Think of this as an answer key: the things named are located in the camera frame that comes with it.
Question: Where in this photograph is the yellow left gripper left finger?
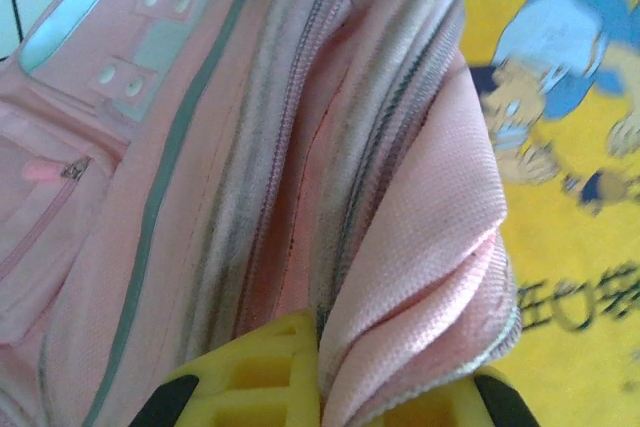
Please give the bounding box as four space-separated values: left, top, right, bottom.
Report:
130 310 321 427

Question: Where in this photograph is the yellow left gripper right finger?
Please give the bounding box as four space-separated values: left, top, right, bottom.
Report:
384 366 546 427

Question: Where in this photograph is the pink student backpack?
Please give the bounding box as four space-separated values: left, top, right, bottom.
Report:
0 0 524 427

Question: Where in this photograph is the yellow cartoon picture book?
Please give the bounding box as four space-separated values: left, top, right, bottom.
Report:
462 0 640 427

